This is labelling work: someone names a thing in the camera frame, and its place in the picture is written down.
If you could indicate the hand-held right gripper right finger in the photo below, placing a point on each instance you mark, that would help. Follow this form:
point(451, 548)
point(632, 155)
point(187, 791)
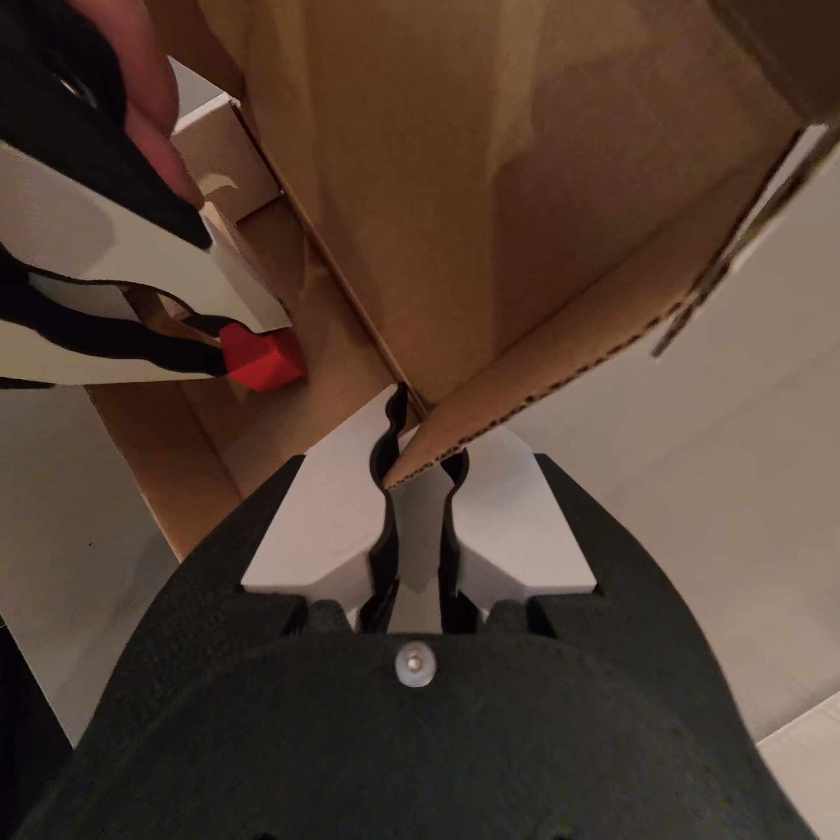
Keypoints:
point(525, 538)

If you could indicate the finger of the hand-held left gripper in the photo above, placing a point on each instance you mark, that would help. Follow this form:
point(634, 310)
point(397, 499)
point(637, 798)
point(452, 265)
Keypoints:
point(98, 367)
point(79, 249)

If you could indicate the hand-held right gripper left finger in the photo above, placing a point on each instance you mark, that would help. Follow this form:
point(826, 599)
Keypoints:
point(315, 525)

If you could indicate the red cube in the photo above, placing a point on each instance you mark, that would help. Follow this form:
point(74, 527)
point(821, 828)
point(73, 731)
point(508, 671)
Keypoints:
point(262, 361)

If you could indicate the white cardboard box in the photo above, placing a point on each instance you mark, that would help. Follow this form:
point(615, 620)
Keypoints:
point(459, 197)

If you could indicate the person's left hand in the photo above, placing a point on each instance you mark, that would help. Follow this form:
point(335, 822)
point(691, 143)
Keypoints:
point(154, 98)

